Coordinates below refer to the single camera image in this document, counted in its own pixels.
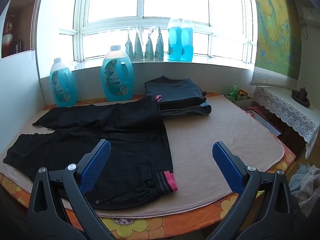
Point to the dark grey folded pants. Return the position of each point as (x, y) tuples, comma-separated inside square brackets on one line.
[(175, 90)]

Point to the white open box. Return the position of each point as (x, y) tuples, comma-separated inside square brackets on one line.
[(241, 103)]

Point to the white wall box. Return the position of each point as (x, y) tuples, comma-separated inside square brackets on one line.
[(309, 14)]

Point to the black pants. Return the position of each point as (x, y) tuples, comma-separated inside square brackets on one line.
[(125, 130)]

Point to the folded grey jeans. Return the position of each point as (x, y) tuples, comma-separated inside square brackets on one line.
[(185, 112)]

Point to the round tin can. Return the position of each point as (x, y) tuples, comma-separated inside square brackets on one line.
[(242, 95)]

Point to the red jar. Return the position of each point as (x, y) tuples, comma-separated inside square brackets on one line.
[(8, 32)]

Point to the green box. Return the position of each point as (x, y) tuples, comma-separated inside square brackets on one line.
[(234, 91)]

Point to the dark teapot ornament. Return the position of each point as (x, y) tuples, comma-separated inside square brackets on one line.
[(301, 96)]

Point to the white partition panel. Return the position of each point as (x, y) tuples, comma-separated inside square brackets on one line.
[(17, 80)]

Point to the orange floral tablecloth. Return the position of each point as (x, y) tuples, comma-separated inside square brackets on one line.
[(140, 227)]

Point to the detergent refill pouch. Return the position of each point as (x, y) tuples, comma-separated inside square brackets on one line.
[(129, 47), (158, 46), (138, 47), (149, 48)]

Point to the blue detergent bottle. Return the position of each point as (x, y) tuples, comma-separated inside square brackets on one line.
[(117, 75), (174, 40), (62, 85), (187, 41)]

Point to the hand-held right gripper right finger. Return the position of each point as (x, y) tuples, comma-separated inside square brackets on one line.
[(227, 170)]

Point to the beige mat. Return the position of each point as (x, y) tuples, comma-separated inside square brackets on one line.
[(212, 130)]

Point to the white framed window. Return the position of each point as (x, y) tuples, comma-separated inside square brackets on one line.
[(140, 5)]

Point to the pile of light cloths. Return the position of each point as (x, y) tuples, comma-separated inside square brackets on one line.
[(306, 187)]

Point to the landscape wall scroll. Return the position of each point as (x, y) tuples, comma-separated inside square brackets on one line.
[(272, 30)]

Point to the wooden wall shelf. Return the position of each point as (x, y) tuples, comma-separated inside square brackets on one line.
[(25, 10)]

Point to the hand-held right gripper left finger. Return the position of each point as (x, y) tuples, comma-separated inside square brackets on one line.
[(96, 170)]

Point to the white lace cloth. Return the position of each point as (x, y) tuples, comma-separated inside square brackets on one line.
[(287, 110)]

